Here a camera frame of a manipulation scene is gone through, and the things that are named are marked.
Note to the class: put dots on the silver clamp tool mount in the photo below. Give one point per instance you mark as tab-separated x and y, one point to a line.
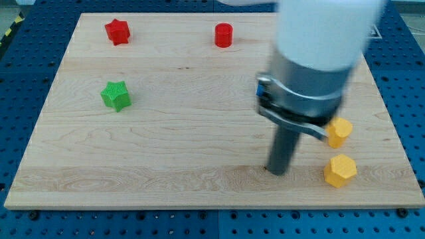
300	98

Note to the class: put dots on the yellow hexagon block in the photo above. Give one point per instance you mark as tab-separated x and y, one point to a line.
340	171

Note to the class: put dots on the yellow heart block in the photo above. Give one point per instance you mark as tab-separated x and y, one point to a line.
338	130

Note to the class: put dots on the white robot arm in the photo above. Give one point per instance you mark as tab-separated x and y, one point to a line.
317	45

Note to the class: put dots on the red cylinder block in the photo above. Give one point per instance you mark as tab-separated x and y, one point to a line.
223	35

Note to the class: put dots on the green star block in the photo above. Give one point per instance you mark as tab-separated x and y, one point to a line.
115	95

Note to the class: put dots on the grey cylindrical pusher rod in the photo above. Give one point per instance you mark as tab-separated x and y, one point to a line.
282	150

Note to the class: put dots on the red star block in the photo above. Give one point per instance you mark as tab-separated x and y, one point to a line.
118	32

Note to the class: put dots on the wooden board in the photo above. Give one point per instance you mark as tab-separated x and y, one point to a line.
192	138

